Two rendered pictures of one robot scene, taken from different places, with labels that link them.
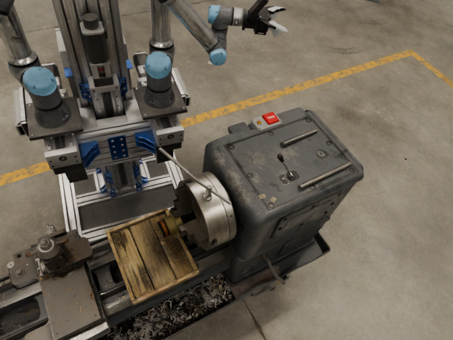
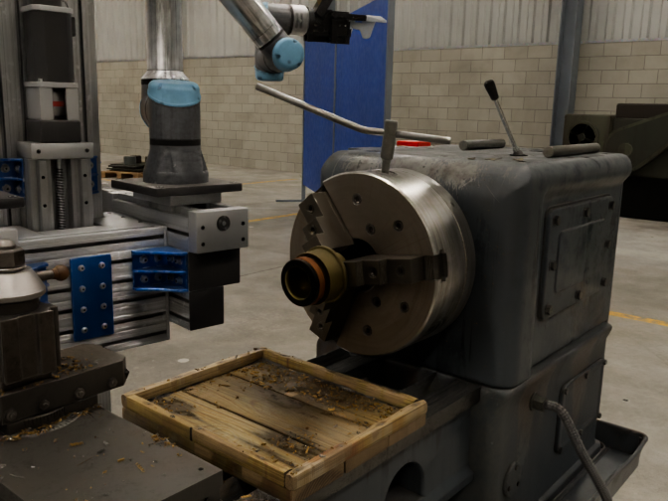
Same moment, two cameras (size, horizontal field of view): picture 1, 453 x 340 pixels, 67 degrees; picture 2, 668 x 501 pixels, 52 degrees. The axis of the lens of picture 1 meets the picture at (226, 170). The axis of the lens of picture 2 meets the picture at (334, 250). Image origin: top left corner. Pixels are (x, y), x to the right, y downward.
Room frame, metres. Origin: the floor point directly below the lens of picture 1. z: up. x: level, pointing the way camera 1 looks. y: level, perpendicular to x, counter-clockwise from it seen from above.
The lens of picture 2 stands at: (-0.41, 0.38, 1.34)
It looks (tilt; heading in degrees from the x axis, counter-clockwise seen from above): 12 degrees down; 348
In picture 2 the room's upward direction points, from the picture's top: 1 degrees clockwise
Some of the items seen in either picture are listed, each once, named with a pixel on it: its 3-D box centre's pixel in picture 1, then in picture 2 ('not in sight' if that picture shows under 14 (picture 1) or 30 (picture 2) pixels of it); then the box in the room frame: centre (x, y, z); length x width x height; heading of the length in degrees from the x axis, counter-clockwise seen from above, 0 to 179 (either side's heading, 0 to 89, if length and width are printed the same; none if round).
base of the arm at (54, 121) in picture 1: (50, 108); not in sight; (1.01, 0.83, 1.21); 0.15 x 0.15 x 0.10
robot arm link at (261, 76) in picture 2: (218, 38); (270, 59); (1.42, 0.16, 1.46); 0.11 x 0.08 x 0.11; 10
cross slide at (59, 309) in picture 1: (64, 279); (43, 451); (0.37, 0.54, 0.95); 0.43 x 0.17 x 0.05; 38
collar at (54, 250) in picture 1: (47, 247); (8, 281); (0.42, 0.58, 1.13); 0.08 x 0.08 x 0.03
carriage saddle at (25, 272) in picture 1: (56, 292); not in sight; (0.33, 0.57, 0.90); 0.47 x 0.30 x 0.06; 38
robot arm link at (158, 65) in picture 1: (158, 70); (174, 108); (1.27, 0.40, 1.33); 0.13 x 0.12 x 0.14; 10
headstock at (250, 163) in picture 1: (276, 179); (476, 241); (0.99, -0.24, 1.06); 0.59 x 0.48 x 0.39; 128
